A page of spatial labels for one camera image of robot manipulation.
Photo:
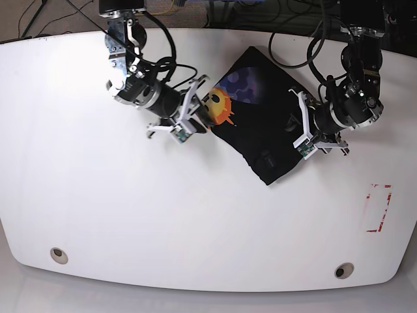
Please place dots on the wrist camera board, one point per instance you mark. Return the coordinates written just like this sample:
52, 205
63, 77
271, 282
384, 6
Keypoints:
307, 149
180, 135

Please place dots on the left table grommet hole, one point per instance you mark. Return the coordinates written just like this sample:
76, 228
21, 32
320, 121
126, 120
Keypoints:
59, 256

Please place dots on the red tape rectangle marking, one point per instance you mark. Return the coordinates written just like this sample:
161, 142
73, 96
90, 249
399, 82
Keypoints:
376, 207

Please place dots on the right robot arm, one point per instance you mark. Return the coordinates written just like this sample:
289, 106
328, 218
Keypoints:
143, 84

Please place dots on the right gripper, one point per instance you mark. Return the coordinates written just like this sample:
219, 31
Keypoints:
181, 109

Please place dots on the black t-shirt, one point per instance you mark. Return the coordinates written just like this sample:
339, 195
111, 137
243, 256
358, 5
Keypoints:
250, 106

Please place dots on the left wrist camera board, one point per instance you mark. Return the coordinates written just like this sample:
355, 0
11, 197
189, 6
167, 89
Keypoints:
307, 149

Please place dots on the right table grommet hole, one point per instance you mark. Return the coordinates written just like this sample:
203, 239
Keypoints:
344, 271

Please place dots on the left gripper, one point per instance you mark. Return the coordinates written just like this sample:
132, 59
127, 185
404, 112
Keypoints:
314, 123

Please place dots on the table grommet hole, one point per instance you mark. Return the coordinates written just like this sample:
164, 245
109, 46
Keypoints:
59, 256
344, 271

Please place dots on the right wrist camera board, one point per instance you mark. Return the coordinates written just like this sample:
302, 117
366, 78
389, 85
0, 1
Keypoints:
180, 135

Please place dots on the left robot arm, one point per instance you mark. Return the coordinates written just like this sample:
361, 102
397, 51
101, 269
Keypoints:
352, 100

